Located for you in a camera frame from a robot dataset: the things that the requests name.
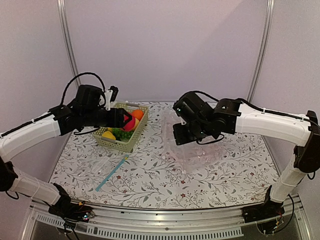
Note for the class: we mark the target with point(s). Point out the yellow toy lemon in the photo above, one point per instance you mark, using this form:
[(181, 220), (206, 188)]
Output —
[(108, 135)]

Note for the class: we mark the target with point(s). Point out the orange toy orange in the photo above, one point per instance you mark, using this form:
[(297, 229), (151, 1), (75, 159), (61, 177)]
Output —
[(138, 114)]

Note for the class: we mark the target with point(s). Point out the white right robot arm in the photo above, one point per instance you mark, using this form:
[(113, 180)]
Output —
[(301, 130)]

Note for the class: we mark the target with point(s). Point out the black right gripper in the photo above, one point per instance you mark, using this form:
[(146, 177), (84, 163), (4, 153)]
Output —
[(180, 137)]

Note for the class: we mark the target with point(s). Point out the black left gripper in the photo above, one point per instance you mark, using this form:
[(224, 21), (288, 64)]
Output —
[(117, 120)]

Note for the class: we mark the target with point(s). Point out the aluminium left corner post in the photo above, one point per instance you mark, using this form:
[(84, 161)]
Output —
[(61, 7)]

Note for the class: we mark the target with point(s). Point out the clear blue-zipper zip bag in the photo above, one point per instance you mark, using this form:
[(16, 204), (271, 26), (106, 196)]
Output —
[(100, 170)]

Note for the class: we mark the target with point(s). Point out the red toy apple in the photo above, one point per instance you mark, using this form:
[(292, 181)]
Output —
[(131, 125)]

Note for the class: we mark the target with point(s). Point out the clear pink-zipper zip bag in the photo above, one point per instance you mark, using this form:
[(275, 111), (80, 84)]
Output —
[(191, 156)]

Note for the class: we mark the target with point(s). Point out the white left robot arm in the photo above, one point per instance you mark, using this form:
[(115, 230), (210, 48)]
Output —
[(18, 157)]

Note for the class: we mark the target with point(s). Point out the aluminium front rail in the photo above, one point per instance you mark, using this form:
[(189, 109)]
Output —
[(124, 223)]

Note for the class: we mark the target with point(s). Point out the floral patterned table mat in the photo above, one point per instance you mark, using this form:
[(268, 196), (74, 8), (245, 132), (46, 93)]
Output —
[(150, 179)]

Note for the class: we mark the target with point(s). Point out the green toy grapes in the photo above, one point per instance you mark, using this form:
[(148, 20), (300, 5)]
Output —
[(121, 135)]

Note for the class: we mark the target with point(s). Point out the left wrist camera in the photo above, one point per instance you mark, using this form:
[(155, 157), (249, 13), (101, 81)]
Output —
[(110, 96)]

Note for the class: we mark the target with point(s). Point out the cream perforated plastic basket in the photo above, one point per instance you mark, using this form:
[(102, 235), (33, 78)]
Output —
[(118, 145)]

